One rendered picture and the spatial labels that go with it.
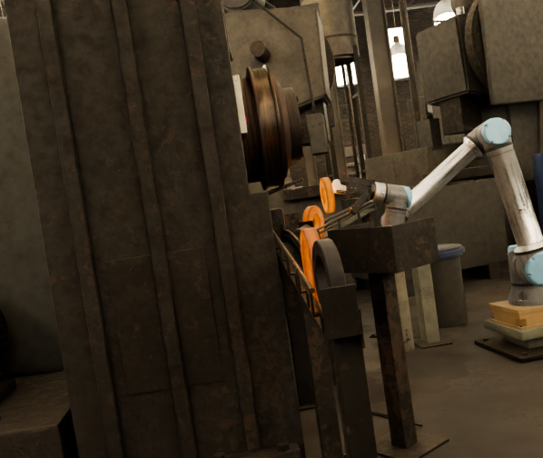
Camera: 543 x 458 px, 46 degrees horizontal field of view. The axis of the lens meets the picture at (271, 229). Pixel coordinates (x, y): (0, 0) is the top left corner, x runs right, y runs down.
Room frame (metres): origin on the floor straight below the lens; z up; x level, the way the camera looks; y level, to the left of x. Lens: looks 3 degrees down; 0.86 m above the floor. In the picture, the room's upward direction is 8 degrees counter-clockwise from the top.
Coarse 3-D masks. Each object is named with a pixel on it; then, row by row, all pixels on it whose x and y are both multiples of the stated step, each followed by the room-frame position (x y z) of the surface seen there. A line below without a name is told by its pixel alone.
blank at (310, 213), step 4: (308, 208) 2.91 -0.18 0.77; (312, 208) 2.92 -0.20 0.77; (316, 208) 2.95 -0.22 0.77; (304, 212) 2.90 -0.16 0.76; (308, 212) 2.89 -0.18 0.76; (312, 212) 2.91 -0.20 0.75; (316, 212) 2.94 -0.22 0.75; (320, 212) 2.97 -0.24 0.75; (304, 216) 2.89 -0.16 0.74; (308, 216) 2.88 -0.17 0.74; (312, 216) 2.91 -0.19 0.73; (316, 216) 2.96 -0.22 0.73; (320, 216) 2.97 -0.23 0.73; (304, 220) 2.88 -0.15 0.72; (308, 220) 2.87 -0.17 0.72; (316, 220) 2.97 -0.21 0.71; (320, 220) 2.96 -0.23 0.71; (316, 224) 2.97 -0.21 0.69; (320, 224) 2.96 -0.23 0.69
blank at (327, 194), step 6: (324, 180) 2.72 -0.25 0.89; (330, 180) 2.72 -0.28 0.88; (324, 186) 2.70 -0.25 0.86; (330, 186) 2.69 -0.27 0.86; (324, 192) 2.72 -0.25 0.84; (330, 192) 2.68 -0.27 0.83; (324, 198) 2.79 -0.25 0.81; (330, 198) 2.69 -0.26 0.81; (324, 204) 2.77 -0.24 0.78; (330, 204) 2.70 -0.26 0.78; (324, 210) 2.79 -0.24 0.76; (330, 210) 2.72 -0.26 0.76
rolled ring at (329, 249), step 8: (320, 240) 1.37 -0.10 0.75; (328, 240) 1.36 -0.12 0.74; (312, 248) 1.43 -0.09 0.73; (320, 248) 1.34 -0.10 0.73; (328, 248) 1.33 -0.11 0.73; (336, 248) 1.33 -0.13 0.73; (312, 256) 1.44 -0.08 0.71; (320, 256) 1.41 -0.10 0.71; (328, 256) 1.31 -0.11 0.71; (336, 256) 1.31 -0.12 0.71; (312, 264) 1.46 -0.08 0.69; (320, 264) 1.43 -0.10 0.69; (328, 264) 1.30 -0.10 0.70; (336, 264) 1.30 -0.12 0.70; (320, 272) 1.44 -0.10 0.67; (328, 272) 1.30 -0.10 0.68; (336, 272) 1.30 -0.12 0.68; (320, 280) 1.44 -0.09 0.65; (328, 280) 1.31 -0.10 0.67; (336, 280) 1.29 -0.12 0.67; (344, 280) 1.29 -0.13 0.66; (320, 288) 1.44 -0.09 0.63; (320, 296) 1.43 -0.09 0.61
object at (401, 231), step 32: (416, 224) 1.89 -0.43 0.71; (352, 256) 1.95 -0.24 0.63; (384, 256) 1.85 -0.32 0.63; (416, 256) 1.88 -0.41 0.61; (384, 288) 1.97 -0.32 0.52; (384, 320) 1.98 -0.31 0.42; (384, 352) 1.99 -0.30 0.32; (384, 384) 2.00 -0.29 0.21; (384, 448) 1.99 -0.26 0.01; (416, 448) 1.95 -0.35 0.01
